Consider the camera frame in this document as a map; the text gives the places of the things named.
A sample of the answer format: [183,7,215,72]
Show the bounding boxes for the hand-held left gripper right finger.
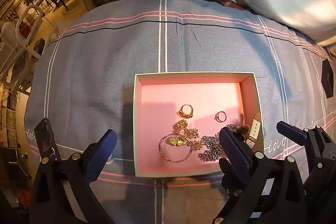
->
[213,127,306,224]

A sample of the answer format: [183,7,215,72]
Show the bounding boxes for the silver chain necklace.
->
[198,124,237,162]

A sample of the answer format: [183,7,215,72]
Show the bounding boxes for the white box with pink lining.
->
[133,72,263,178]

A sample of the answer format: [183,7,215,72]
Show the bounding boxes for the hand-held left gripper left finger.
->
[29,130,117,224]

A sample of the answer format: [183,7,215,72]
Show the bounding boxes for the blue striped bed sheet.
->
[24,0,336,224]

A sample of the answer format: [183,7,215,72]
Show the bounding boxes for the white metal chair frame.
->
[0,5,60,94]

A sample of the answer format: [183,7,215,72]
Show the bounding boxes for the gold ring with stones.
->
[177,104,195,119]

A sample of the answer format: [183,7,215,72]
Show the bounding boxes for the black smartphone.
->
[35,118,62,161]

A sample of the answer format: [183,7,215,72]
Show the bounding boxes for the small silver ring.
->
[214,111,227,123]

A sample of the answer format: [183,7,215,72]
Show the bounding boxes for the small black box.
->
[321,59,335,98]

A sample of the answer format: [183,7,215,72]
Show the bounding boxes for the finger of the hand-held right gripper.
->
[276,121,336,170]

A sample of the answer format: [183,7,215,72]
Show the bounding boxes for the wristwatch with white strap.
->
[238,112,261,149]

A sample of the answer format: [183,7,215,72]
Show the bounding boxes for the silver bangle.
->
[158,133,193,163]

